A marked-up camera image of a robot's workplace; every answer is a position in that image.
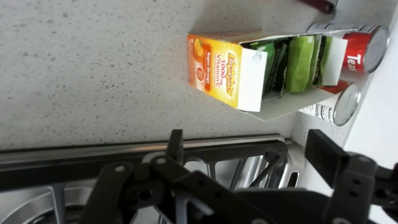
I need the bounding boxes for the white spice can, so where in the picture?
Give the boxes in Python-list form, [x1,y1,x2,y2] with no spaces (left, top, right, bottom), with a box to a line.
[301,82,361,127]

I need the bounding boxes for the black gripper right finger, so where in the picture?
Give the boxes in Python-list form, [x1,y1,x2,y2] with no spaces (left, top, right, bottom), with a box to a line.
[305,129,350,188]

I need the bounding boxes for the stainless steel gas stove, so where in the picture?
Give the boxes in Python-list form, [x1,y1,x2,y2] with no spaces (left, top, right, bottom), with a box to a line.
[1,135,305,224]

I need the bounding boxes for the orange vitamin box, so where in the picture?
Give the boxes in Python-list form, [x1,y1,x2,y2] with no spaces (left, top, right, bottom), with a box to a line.
[187,31,348,121]

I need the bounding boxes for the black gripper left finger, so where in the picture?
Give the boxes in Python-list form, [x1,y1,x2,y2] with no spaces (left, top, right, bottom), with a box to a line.
[167,129,184,163]

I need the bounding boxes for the red spice can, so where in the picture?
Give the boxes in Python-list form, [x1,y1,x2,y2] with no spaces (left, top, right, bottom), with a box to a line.
[307,22,391,73]

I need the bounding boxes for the green packets in box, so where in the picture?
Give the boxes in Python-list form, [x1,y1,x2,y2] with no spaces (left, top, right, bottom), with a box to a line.
[244,35,331,98]

